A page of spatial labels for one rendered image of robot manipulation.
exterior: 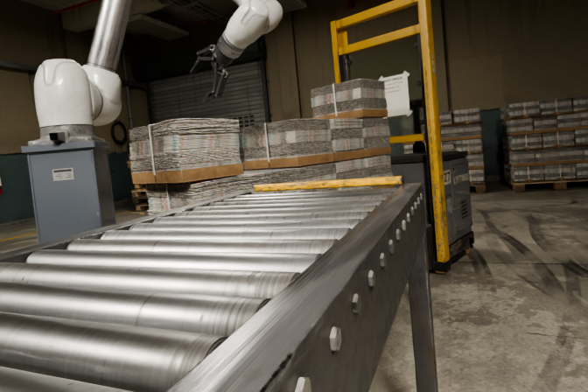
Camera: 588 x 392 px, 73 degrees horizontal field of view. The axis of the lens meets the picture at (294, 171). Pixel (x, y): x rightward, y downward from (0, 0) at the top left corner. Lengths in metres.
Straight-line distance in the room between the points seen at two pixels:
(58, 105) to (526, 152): 6.06
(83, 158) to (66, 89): 0.22
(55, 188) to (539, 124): 6.14
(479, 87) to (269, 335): 8.12
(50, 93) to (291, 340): 1.28
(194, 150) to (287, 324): 1.27
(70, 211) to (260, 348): 1.21
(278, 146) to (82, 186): 0.93
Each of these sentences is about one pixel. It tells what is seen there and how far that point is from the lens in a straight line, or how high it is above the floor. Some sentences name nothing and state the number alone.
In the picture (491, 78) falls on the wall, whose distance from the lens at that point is 8.34.
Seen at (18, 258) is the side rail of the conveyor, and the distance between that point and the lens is 0.71.
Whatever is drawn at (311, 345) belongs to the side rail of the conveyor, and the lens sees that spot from 0.27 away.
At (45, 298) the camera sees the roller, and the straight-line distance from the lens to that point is 0.46.
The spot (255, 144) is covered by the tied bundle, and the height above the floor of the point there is 0.96.
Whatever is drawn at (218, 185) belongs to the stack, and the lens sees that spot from 1.56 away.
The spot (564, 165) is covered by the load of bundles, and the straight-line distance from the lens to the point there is 6.75.
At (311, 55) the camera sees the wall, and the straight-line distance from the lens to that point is 8.95.
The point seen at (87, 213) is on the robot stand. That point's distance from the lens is 1.41.
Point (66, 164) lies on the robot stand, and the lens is 1.41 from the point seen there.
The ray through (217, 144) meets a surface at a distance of 1.57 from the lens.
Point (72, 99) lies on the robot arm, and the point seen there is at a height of 1.14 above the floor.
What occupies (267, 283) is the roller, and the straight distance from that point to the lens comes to 0.38.
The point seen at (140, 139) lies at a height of 1.01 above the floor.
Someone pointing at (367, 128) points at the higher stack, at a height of 1.00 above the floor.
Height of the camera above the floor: 0.91
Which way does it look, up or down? 3 degrees down
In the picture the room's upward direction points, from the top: 5 degrees counter-clockwise
